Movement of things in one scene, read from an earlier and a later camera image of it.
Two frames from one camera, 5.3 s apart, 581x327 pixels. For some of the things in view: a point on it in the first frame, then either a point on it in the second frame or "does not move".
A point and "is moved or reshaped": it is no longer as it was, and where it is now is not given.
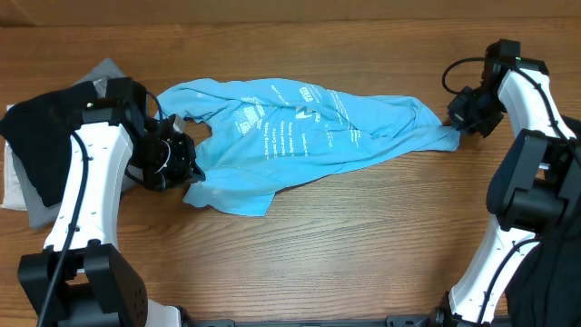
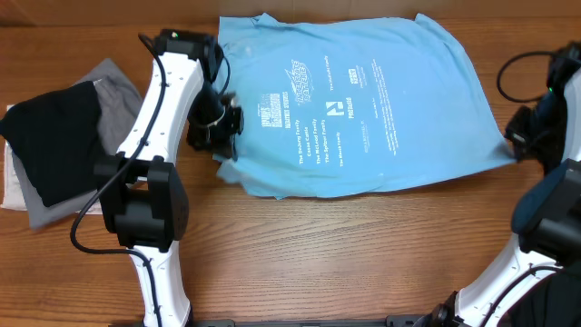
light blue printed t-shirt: [251, 137] is moved or reshaped
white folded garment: [13, 194] does not move
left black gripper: [186, 169] → [224, 137]
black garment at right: [546, 287] does not move
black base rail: [392, 321] does not move
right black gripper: [459, 119] → [518, 133]
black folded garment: [40, 131] does not move
